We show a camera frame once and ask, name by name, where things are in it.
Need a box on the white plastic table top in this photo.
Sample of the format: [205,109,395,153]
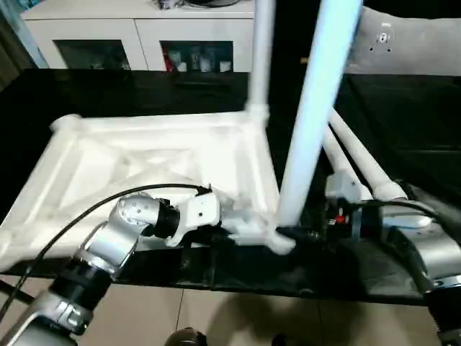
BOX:
[0,110,297,273]

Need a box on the white plastic table leg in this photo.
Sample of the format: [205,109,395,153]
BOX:
[322,122,374,203]
[244,0,277,123]
[277,0,364,228]
[329,110,410,201]

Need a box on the dark olive round object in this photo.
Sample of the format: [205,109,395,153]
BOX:
[166,327,208,346]

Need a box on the black mat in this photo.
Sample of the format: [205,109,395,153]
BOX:
[0,68,461,307]

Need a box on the grey cushion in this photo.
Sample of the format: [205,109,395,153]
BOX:
[347,6,461,76]

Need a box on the grey helmet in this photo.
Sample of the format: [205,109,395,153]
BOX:
[189,0,241,8]

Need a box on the white cabinet with glass doors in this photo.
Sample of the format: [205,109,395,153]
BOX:
[19,0,259,73]

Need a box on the beige curtain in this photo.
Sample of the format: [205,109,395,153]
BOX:
[0,0,39,91]

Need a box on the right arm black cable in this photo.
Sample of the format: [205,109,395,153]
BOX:
[351,199,461,253]

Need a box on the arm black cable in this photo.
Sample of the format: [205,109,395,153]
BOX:
[0,183,212,318]
[351,199,461,253]

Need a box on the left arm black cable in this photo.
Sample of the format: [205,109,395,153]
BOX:
[0,183,212,318]

